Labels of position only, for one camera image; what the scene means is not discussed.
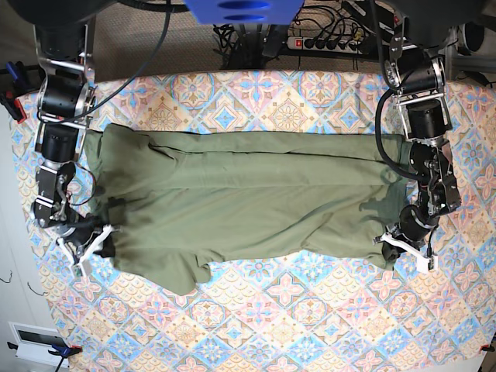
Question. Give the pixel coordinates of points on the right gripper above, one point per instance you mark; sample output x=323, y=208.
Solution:
x=85, y=237

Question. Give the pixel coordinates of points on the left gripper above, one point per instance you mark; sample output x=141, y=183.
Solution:
x=408, y=235

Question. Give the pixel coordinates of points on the green t-shirt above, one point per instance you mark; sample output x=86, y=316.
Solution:
x=185, y=200

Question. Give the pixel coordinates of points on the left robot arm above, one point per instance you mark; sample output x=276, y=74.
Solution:
x=414, y=73

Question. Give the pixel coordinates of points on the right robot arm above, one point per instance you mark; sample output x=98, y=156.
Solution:
x=63, y=109

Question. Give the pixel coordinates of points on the patterned tablecloth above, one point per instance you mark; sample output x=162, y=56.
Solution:
x=302, y=312

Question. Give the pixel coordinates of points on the red clamp bottom right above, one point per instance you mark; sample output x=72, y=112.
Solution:
x=487, y=348

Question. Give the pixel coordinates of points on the red black clamp left top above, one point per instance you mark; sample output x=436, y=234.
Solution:
x=13, y=106

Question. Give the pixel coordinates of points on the blue clamp top left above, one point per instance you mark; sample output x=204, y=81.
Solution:
x=18, y=82

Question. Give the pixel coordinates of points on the white power strip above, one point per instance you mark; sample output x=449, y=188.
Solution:
x=323, y=44

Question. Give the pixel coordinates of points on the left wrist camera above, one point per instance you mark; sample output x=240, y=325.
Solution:
x=427, y=264

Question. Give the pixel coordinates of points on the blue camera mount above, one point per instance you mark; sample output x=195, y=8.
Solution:
x=277, y=12

